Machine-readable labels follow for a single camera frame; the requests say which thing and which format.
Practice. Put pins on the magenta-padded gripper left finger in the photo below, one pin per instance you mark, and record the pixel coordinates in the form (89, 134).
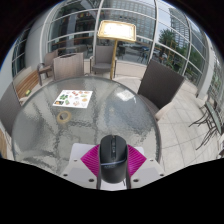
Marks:
(90, 161)

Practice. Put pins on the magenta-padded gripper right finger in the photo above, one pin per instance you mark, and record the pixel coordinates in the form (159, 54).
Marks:
(135, 161)

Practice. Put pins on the black computer mouse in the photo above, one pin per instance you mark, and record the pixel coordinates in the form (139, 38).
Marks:
(113, 156)

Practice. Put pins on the colourful printed menu sheet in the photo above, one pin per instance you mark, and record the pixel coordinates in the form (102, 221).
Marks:
(73, 99)

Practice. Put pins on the dark grey wicker chair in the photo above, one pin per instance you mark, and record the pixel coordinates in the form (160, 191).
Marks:
(160, 83)
(8, 110)

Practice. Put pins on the green metal garden table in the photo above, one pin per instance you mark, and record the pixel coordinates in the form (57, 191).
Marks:
(211, 115)

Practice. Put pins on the wooden slatted bench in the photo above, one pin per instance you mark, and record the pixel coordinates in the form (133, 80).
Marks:
(2, 143)
(27, 83)

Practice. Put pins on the grey wicker armchair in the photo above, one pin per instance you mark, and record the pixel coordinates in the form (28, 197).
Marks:
(103, 56)

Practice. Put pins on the brown wicker armchair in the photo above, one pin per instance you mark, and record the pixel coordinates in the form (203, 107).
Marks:
(49, 60)

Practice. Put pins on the gold menu stand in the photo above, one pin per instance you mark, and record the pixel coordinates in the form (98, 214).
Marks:
(116, 30)

